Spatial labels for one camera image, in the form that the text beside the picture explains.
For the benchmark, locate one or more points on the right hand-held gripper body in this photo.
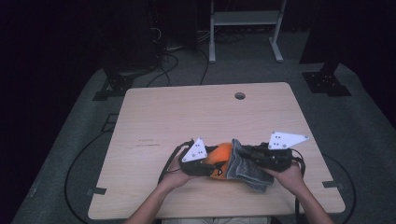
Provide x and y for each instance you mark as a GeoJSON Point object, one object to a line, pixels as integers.
{"type": "Point", "coordinates": [285, 140]}

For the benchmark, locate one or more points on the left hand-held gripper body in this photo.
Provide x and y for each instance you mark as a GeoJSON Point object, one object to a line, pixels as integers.
{"type": "Point", "coordinates": [195, 151]}

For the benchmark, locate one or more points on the orange plush toy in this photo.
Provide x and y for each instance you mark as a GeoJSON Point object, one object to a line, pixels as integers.
{"type": "Point", "coordinates": [219, 154]}

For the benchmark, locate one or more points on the grey fluffy towel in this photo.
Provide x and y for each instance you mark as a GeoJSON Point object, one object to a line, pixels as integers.
{"type": "Point", "coordinates": [246, 177]}

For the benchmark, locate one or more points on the person's left hand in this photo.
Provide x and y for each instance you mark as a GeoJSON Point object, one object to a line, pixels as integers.
{"type": "Point", "coordinates": [174, 179]}

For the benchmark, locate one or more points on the person's right hand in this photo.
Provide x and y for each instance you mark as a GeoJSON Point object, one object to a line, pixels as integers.
{"type": "Point", "coordinates": [291, 179]}

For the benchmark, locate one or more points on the grey tape strip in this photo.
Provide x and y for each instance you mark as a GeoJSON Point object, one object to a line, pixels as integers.
{"type": "Point", "coordinates": [98, 191]}
{"type": "Point", "coordinates": [333, 185]}

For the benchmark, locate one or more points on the black stand with flat base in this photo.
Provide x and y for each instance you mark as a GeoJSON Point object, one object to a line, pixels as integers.
{"type": "Point", "coordinates": [327, 82]}

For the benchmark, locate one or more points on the black stand with angled feet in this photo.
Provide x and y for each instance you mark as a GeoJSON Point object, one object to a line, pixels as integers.
{"type": "Point", "coordinates": [115, 87]}

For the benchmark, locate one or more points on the white metal stand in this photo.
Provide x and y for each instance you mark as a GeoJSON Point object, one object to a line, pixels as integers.
{"type": "Point", "coordinates": [244, 18]}

